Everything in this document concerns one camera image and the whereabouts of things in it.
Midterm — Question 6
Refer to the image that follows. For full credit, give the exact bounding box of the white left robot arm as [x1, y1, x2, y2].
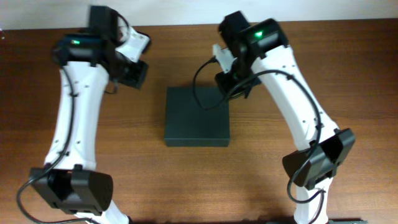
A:
[28, 5, 150, 223]

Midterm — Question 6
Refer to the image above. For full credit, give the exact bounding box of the black box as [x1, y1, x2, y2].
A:
[164, 87, 231, 147]

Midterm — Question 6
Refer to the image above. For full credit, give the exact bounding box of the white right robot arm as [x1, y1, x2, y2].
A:
[213, 11, 356, 223]

